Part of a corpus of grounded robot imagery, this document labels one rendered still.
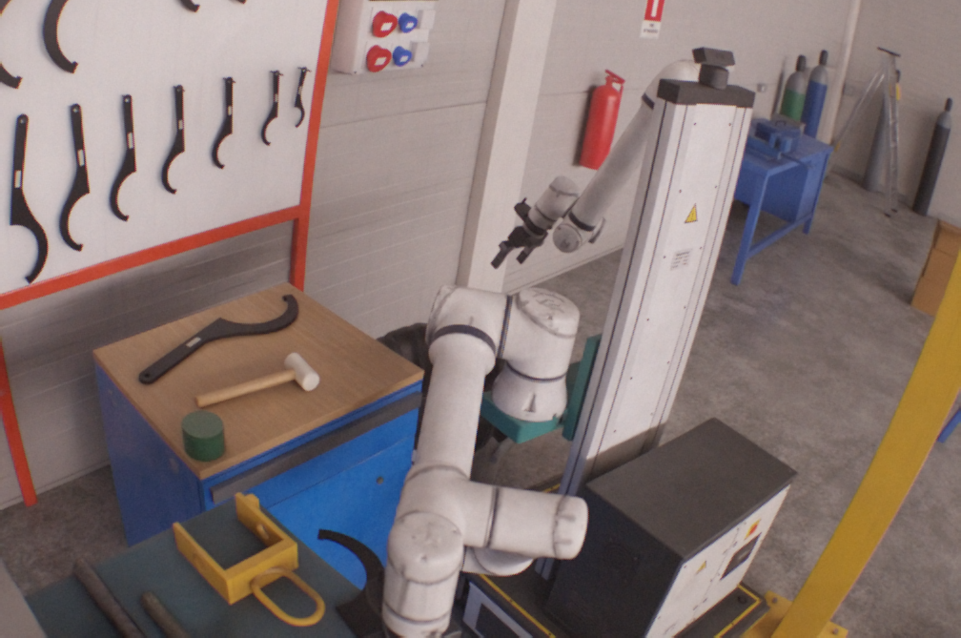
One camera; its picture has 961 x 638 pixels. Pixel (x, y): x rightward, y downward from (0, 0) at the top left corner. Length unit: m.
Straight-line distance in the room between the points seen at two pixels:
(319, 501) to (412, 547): 1.14
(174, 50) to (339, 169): 1.07
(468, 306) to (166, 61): 1.32
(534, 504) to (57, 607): 0.78
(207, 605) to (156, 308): 1.84
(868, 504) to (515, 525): 1.60
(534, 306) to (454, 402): 0.32
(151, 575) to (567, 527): 0.69
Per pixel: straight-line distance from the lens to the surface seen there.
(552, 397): 2.01
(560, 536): 1.02
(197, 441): 1.68
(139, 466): 2.07
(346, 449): 1.99
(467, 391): 1.77
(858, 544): 2.53
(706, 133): 1.86
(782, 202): 6.75
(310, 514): 2.03
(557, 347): 1.93
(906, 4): 10.41
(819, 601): 2.70
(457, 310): 1.90
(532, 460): 3.40
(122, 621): 1.21
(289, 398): 1.91
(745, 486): 2.12
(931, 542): 3.86
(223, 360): 2.04
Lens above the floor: 2.04
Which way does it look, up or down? 26 degrees down
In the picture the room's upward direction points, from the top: 11 degrees clockwise
